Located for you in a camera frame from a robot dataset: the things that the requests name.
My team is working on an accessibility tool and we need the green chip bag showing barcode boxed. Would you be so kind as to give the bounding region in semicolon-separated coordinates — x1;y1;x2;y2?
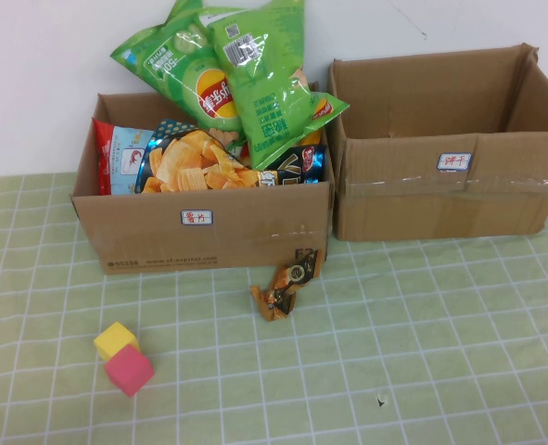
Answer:
198;0;351;172

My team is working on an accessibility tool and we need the black and blue snack bag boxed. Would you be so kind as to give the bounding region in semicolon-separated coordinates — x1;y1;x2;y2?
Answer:
254;144;328;187

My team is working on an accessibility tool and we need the crumpled orange black wrapper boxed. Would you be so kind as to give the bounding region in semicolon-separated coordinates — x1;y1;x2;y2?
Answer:
249;249;324;324

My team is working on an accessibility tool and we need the white label with red writing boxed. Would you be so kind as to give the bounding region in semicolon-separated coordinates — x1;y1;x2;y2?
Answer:
180;209;214;226
437;152;473;172

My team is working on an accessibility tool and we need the yellow chip bag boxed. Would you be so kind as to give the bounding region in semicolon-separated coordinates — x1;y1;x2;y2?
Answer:
299;128;325;148

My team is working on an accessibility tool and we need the blue bag with chip picture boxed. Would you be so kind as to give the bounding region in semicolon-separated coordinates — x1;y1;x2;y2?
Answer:
134;119;261;195

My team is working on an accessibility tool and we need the printed cardboard box of chips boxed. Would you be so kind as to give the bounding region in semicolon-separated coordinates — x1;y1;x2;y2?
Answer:
69;82;336;275

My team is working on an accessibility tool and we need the taped cardboard box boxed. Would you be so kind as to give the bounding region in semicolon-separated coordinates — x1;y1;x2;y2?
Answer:
325;42;548;242

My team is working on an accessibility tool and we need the green checkered tablecloth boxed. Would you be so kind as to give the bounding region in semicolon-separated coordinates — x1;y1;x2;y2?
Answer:
0;172;548;445

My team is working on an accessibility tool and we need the red light-blue shrimp chip bag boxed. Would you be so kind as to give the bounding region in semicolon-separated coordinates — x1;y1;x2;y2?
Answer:
91;118;157;196

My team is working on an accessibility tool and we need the green chip bag showing logo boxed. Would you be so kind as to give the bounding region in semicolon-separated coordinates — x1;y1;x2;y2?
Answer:
109;0;247;134

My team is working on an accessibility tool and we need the yellow foam cube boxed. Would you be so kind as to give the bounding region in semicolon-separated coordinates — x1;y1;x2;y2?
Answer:
93;322;141;362

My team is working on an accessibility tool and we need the pink foam cube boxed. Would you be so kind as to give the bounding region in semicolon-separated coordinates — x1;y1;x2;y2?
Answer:
103;343;156;399

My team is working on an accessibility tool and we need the clear packing tape strip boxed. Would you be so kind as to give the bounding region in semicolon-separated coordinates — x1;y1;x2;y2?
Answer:
342;175;548;198

